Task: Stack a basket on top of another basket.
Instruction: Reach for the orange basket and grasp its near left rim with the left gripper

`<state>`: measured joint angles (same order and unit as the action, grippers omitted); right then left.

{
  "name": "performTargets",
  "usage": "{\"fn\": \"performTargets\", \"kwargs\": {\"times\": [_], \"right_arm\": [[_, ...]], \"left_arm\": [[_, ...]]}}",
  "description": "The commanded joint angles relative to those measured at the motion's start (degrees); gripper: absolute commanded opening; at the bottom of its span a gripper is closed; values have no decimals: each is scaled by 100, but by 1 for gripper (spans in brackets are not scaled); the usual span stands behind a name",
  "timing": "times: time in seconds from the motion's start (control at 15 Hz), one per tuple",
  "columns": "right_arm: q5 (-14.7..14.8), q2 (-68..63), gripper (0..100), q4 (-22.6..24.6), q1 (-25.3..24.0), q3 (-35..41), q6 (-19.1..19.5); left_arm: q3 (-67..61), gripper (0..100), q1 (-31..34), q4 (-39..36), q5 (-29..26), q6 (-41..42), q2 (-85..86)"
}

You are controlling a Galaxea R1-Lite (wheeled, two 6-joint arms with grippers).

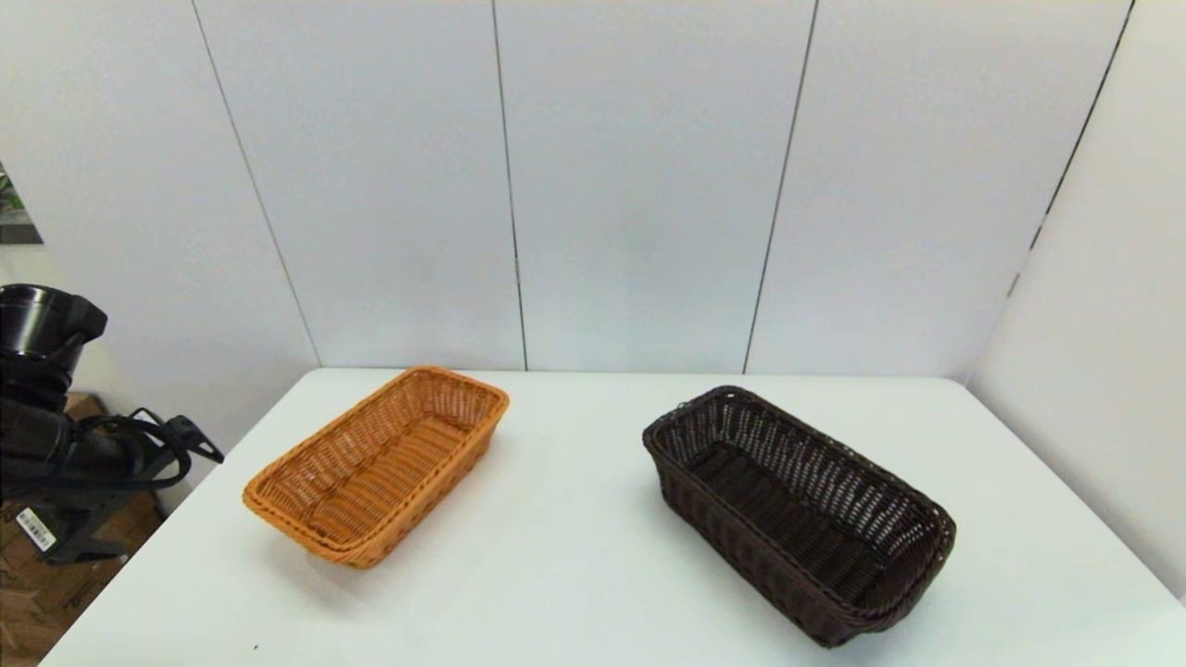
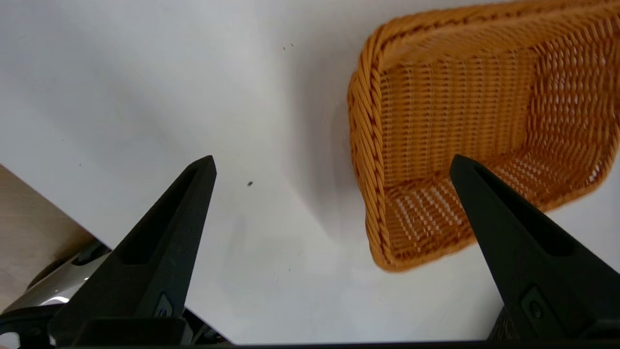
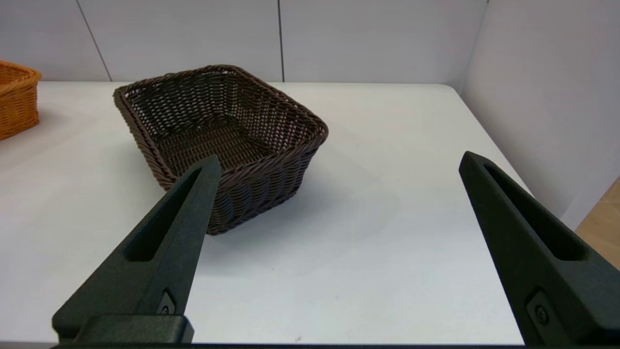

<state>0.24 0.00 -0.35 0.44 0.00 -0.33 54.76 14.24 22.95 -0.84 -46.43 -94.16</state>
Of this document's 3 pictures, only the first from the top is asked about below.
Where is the orange wicker basket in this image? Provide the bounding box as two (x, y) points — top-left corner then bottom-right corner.
(243, 365), (511, 569)

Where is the dark brown wicker basket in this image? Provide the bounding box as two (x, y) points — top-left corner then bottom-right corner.
(642, 385), (957, 648)

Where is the dark framed plant picture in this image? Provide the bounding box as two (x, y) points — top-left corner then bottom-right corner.
(0, 165), (44, 245)

